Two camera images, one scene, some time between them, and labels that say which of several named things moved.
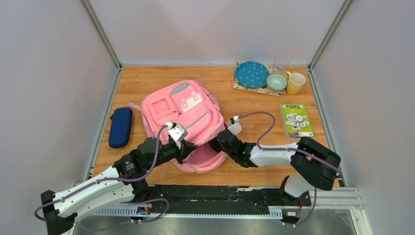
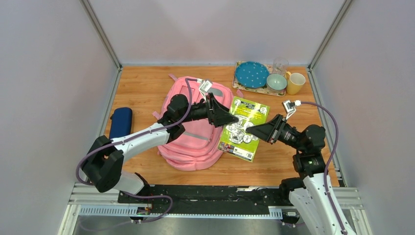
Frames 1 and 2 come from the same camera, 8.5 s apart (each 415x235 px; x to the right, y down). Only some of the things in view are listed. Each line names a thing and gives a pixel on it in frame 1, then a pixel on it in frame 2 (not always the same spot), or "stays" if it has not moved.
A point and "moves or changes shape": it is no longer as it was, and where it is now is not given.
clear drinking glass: [280, 66] stays
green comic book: [295, 121] moves or changes shape
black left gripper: [187, 147] → [221, 115]
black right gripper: [214, 145] → [269, 130]
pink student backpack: [188, 104] moves or changes shape
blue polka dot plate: [251, 74] stays
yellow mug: [294, 82] stays
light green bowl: [276, 82] stays
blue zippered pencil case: [120, 130] stays
